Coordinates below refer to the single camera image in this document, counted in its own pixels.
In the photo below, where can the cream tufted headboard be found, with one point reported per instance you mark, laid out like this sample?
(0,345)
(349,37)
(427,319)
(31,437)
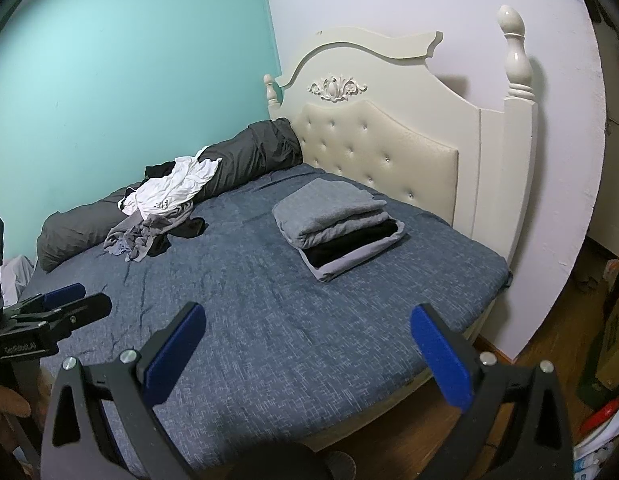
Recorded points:
(379,150)

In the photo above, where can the white and blue packet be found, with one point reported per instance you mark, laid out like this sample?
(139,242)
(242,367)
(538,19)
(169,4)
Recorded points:
(597,455)

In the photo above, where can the grey crumpled garment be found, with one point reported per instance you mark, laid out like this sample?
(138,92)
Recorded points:
(149,232)

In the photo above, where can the grey sweatshirt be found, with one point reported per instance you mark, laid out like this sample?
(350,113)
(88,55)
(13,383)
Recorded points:
(329,210)

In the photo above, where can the dark grey rolled duvet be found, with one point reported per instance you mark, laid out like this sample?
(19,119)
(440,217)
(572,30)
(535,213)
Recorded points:
(239,160)

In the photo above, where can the blue-grey crumpled cloth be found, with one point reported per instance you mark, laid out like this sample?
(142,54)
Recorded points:
(127,246)

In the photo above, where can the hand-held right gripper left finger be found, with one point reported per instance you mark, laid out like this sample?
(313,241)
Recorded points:
(174,355)

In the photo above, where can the bed with blue sheet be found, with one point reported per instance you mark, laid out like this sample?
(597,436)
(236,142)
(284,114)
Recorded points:
(269,320)

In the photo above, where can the light grey blanket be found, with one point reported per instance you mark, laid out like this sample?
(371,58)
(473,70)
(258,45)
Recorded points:
(16,280)

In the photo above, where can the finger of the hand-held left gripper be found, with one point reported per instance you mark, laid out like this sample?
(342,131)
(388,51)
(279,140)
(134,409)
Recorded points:
(89,310)
(64,294)

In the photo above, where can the green cardboard box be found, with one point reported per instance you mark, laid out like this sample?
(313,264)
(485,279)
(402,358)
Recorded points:
(609,350)

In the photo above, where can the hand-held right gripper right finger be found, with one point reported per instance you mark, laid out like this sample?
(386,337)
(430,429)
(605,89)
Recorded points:
(442,355)

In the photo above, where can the black and grey garment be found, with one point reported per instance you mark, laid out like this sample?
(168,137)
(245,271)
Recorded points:
(354,255)

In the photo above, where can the red plastic object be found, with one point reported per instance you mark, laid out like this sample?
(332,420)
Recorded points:
(602,415)

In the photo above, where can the white t-shirt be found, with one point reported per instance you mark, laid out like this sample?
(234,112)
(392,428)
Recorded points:
(174,190)

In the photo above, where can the person's left hand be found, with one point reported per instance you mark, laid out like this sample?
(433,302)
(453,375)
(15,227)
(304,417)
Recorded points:
(9,400)

